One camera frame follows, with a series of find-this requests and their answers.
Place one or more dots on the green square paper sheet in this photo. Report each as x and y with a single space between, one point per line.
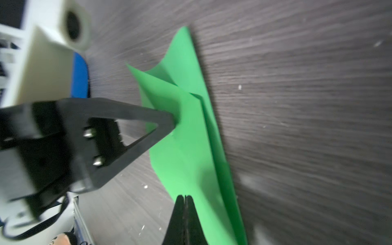
191 160

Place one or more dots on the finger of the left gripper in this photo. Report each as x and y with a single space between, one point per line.
93 136

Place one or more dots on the plush toy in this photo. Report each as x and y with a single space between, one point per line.
66 238

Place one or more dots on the blue cloth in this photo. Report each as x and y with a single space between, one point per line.
80 78

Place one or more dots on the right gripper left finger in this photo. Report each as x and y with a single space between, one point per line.
175 230

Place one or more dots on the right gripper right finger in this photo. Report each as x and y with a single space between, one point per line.
193 232

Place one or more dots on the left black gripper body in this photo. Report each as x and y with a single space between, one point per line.
37 158

